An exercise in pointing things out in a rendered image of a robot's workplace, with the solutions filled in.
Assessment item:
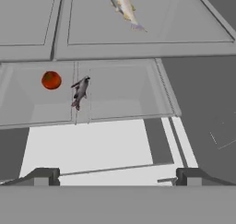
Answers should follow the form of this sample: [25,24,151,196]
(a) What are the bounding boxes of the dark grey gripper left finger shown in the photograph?
[0,167,61,187]

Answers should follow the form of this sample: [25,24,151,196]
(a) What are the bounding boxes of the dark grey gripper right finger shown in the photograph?
[175,167,236,187]

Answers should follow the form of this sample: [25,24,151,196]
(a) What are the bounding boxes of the dark grey fish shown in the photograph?
[70,76,91,112]

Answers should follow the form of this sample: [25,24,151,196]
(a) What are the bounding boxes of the red tomato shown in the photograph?
[41,70,63,91]

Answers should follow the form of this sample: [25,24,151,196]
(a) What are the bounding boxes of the pale silver fish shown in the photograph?
[108,0,148,33]

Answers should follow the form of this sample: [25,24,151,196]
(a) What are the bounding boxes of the white fridge drawer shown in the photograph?
[18,116,199,186]

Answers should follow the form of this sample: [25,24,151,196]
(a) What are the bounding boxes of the clear glass fridge shelf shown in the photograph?
[0,58,183,131]

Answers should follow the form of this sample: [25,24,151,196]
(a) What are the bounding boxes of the narrow grey fridge shelf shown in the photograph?
[0,0,64,63]

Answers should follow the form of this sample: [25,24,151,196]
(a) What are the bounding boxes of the wide grey fridge shelf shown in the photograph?
[53,0,236,62]

